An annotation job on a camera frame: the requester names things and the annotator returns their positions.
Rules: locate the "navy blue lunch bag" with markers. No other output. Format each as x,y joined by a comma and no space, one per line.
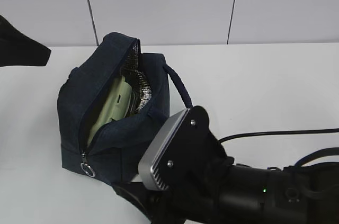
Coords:
117,147

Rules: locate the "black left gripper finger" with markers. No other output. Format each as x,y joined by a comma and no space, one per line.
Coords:
19,50

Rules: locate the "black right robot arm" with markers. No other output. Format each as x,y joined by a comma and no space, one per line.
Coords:
229,193

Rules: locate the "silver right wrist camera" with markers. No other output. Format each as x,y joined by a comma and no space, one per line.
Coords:
184,144

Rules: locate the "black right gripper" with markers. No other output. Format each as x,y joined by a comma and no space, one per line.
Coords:
196,200

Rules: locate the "green lidded glass container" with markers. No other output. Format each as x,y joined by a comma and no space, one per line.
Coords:
116,106

